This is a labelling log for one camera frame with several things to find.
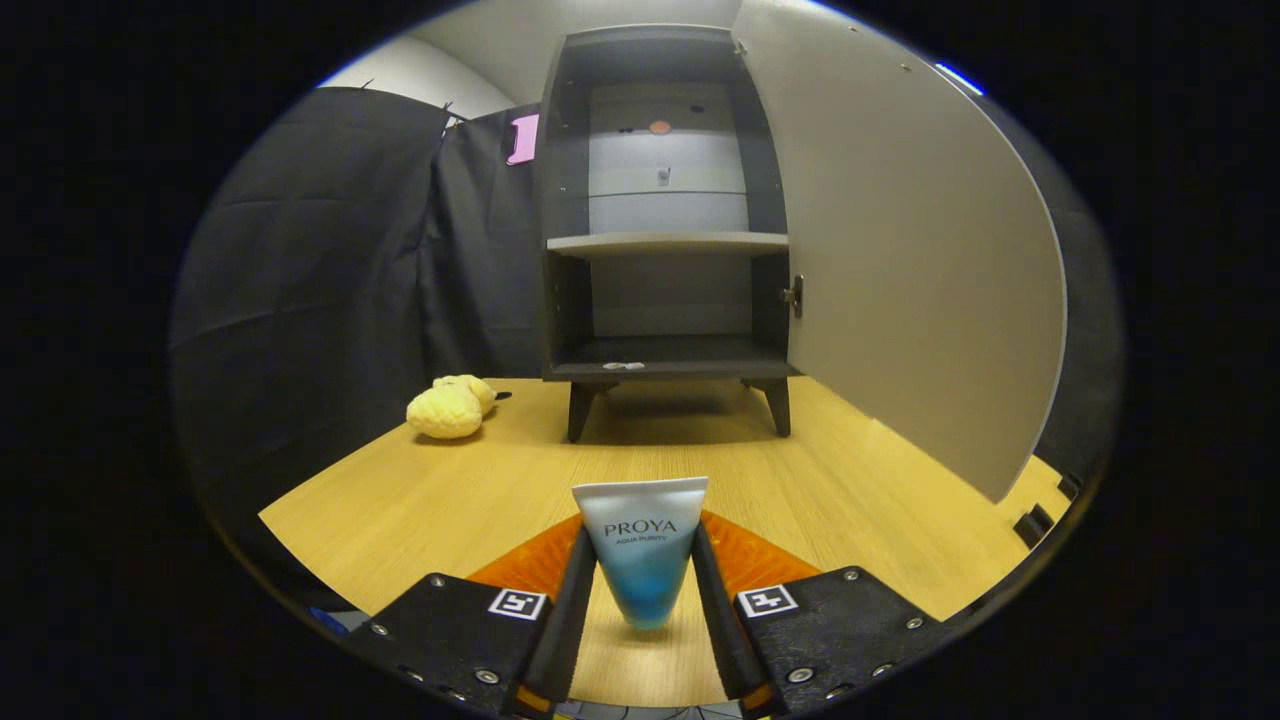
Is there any yellow plush toy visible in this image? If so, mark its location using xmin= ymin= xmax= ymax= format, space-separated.
xmin=406 ymin=375 xmax=513 ymax=440

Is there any beige cabinet door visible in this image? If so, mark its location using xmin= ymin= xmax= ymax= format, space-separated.
xmin=733 ymin=0 xmax=1069 ymax=504

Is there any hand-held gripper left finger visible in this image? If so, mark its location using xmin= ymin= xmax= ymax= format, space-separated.
xmin=345 ymin=515 xmax=599 ymax=719

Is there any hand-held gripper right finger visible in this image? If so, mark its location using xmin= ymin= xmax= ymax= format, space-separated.
xmin=690 ymin=510 xmax=946 ymax=719

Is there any black backdrop cloth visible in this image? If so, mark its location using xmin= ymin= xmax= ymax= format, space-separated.
xmin=170 ymin=85 xmax=1126 ymax=601

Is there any beige cabinet shelf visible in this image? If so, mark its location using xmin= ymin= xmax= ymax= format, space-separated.
xmin=546 ymin=231 xmax=790 ymax=259

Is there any white blue cosmetic tube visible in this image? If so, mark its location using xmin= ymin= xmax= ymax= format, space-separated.
xmin=571 ymin=476 xmax=710 ymax=631

